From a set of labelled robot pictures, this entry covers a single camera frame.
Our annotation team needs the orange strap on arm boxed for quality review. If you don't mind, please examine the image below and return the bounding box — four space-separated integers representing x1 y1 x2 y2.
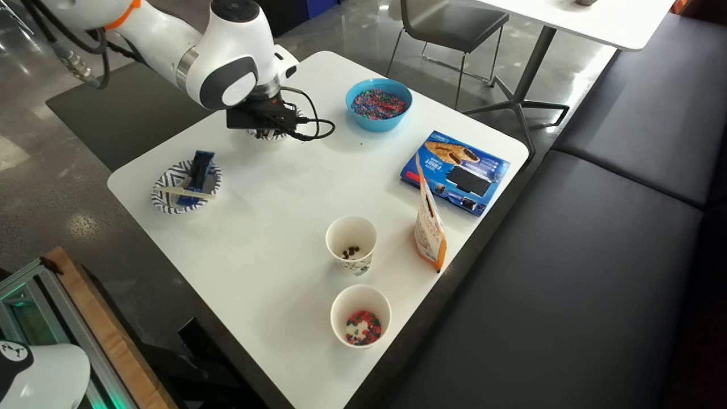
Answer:
100 0 145 31

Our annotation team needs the orange and white snack pouch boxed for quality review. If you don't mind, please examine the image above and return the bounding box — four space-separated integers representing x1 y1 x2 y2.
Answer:
411 154 451 272

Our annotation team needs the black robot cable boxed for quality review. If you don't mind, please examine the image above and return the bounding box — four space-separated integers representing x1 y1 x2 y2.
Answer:
279 85 338 143

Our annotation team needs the dark blue snack packet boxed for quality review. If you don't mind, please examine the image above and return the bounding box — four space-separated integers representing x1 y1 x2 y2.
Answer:
186 147 216 193

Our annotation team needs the white side table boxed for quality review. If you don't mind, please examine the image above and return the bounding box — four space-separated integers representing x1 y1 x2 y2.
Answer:
462 0 678 132

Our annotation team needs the grey chair with metal legs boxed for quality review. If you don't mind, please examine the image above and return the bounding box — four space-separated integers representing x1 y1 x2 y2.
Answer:
384 0 511 109

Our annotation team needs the blue cookie box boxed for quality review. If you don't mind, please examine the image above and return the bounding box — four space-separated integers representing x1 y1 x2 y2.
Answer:
400 129 511 218

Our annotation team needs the paper cup with red candies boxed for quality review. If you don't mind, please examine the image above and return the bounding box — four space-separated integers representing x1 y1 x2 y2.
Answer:
330 281 393 351

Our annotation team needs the wooden plank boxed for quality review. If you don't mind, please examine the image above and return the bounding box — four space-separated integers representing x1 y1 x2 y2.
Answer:
44 246 178 409

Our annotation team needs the white wrist camera block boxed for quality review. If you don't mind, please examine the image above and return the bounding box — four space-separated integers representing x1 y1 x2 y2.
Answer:
270 45 301 81

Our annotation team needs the flat white stirring stick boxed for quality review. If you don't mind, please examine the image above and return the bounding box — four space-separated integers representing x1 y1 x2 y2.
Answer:
164 186 213 202

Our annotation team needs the white rounded device black emblem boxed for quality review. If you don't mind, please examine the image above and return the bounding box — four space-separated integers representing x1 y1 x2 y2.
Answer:
0 338 94 409

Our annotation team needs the dark blue bin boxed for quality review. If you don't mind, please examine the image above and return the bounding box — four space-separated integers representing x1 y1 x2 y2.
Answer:
259 0 344 37

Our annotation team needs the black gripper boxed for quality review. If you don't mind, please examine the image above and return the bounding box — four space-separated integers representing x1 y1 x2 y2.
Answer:
226 97 301 140

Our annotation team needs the blue plastic bowl with candies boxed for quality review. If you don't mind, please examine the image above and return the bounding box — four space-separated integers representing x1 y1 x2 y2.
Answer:
345 78 417 135

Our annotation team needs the black sofa seat cushion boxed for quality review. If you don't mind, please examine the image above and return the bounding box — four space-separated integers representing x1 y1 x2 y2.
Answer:
555 10 727 210
393 147 707 409

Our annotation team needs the dark floor mat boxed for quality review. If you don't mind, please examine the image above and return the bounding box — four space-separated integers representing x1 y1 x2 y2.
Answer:
44 47 253 172

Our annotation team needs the paper cup with dark beans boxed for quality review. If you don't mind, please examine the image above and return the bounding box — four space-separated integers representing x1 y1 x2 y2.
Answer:
323 214 379 278

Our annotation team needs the metal frame cart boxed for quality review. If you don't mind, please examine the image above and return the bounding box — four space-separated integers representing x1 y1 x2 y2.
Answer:
0 260 139 409

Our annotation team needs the patterned paper bowl with packet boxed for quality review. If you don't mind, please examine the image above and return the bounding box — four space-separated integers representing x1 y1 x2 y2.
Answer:
151 159 222 216

